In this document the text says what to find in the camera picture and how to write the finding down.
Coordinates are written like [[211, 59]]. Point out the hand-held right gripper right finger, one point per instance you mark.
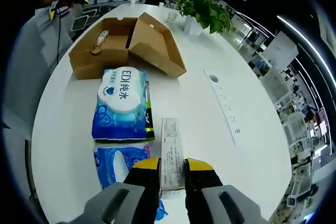
[[202, 184]]

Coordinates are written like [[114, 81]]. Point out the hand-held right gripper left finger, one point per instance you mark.
[[144, 182]]

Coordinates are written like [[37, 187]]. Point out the blue soft tissue pack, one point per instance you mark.
[[115, 163]]

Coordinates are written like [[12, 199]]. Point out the white long carton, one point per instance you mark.
[[172, 150]]

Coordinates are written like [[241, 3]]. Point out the small white bottle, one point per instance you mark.
[[102, 40]]

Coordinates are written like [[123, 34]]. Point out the brown cardboard shoe box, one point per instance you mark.
[[86, 61]]

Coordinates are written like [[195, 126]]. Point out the black and green pouch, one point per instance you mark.
[[149, 108]]

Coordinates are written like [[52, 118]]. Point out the white blue wet wipes pack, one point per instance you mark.
[[120, 103]]

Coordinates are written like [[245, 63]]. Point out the grey mesh office chair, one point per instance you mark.
[[34, 64]]

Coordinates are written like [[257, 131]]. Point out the green plant in white pot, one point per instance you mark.
[[204, 9]]

